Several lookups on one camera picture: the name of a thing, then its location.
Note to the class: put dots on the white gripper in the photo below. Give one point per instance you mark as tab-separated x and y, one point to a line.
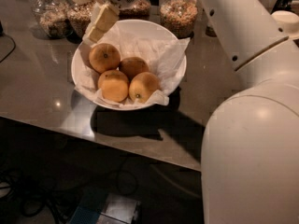
103	18

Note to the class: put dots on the orange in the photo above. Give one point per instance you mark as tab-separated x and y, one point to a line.
132	66
104	57
142	86
114	85

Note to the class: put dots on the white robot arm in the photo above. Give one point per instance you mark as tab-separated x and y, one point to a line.
250	148

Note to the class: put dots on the white ceramic bowl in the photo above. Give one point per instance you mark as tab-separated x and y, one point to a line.
81	56

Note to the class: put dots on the glass cereal jar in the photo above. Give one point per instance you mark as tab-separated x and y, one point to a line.
51	15
80	17
179	16
139	10

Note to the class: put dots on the glass cereal jar far left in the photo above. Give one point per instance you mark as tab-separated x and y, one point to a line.
51	15

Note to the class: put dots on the white paper liner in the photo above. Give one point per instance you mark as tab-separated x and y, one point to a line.
162	55

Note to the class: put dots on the stack of white plates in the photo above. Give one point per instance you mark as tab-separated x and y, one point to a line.
288	22

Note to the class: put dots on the grey box on floor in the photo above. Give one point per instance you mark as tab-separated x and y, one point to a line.
100	207

